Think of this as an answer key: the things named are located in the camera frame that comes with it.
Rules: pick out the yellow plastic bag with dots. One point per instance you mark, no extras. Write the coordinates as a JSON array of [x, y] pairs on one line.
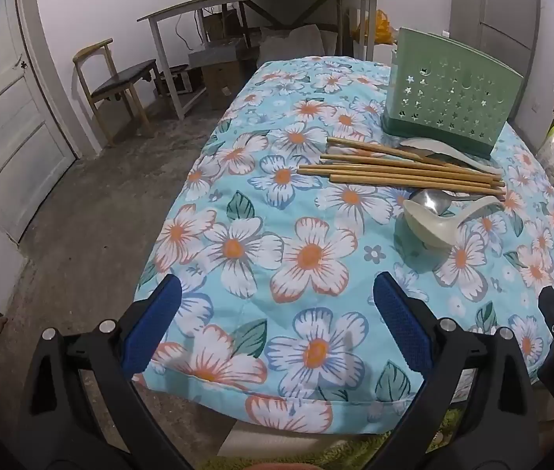
[[383, 27]]

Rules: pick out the green perforated utensil holder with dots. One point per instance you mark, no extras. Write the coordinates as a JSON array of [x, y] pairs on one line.
[[453, 98]]

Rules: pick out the wooden chair with dark seat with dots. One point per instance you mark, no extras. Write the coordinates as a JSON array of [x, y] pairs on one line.
[[120, 76]]

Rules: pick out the white support box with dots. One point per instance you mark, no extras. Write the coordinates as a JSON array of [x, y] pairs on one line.
[[257, 440]]

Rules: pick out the dark low stand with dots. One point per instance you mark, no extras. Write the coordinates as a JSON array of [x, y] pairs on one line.
[[174, 81]]

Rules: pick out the brown cardboard box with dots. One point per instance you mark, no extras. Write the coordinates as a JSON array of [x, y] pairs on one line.
[[220, 24], [223, 83]]

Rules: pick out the floral light blue blanket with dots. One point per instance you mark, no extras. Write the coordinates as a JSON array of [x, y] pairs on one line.
[[306, 254]]

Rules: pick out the grey refrigerator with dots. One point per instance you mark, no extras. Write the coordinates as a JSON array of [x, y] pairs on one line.
[[507, 10]]

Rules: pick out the white plastic rice paddle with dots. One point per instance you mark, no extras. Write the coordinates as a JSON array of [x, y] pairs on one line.
[[448, 151]]

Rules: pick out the grey metal box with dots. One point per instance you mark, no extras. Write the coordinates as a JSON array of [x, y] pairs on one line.
[[218, 51]]

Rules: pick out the pile of bamboo chopsticks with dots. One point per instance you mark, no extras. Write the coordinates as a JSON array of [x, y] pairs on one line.
[[404, 172]]

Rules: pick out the cream plastic soup ladle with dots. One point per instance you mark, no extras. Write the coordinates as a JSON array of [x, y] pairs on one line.
[[428, 227]]

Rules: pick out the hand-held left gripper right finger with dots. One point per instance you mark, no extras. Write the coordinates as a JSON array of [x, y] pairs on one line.
[[401, 323]]

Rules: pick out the green shaggy rug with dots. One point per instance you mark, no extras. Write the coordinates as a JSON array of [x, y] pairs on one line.
[[355, 450]]

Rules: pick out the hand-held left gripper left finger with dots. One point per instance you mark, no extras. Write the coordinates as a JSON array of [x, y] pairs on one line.
[[154, 323]]

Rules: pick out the white pillow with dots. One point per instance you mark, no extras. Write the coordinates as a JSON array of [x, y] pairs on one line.
[[296, 41]]

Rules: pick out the white panel door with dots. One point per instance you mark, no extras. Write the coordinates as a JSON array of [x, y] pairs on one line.
[[7, 122]]

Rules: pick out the metal spoon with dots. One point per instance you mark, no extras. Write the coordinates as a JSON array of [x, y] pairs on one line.
[[431, 199]]

